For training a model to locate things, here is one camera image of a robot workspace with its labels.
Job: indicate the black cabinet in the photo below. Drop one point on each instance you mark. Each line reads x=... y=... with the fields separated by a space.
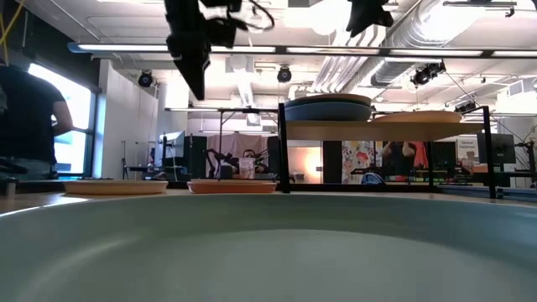
x=196 y=157

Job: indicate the black square monitor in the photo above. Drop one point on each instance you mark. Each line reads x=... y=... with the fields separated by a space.
x=499 y=149

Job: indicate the blue plate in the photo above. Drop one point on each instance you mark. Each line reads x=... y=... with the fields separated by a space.
x=327 y=114

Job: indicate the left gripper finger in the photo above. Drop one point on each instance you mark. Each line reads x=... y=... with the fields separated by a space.
x=195 y=67

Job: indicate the black idle robot arm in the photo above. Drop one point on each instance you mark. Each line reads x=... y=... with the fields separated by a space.
x=218 y=157

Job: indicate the white paper bag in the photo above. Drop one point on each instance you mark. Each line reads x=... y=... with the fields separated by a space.
x=246 y=168

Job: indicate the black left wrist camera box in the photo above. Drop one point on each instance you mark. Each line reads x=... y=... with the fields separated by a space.
x=222 y=33

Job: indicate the black aluminium table frame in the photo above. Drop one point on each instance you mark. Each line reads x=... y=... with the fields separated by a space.
x=503 y=194

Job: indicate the cream plate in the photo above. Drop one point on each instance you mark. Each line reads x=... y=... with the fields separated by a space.
x=419 y=117

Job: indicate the silver ventilation duct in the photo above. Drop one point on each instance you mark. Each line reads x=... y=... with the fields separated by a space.
x=403 y=38

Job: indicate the blue round object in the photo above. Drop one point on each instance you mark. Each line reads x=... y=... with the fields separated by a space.
x=372 y=179

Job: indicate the white plate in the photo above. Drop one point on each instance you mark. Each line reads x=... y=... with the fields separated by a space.
x=115 y=188

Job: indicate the terracotta orange plate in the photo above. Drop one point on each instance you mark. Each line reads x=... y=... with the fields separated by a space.
x=230 y=187

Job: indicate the black ceiling spotlight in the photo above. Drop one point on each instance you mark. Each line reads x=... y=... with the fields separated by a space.
x=284 y=74
x=465 y=107
x=145 y=79
x=428 y=73

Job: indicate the black dish rack frame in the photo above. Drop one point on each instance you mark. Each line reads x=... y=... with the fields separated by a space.
x=377 y=131

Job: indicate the sage green plate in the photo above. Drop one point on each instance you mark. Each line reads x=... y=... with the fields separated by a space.
x=268 y=260

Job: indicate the dark green plate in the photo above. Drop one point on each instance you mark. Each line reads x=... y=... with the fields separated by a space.
x=293 y=104

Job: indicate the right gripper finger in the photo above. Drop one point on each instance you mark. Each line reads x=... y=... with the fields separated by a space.
x=384 y=10
x=361 y=17

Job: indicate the bright window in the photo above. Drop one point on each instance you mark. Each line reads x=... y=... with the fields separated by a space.
x=79 y=126

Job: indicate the floral patterned panel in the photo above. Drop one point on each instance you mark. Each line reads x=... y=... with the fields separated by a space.
x=356 y=159

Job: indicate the small grey monitor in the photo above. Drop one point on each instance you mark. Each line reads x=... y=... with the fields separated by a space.
x=174 y=144

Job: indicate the white printed sign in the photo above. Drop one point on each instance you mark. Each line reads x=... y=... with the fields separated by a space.
x=466 y=147

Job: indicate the person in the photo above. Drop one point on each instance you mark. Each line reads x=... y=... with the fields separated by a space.
x=25 y=117
x=250 y=153
x=394 y=157

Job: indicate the black overhead light bar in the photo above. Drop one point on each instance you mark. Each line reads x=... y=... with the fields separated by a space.
x=126 y=48

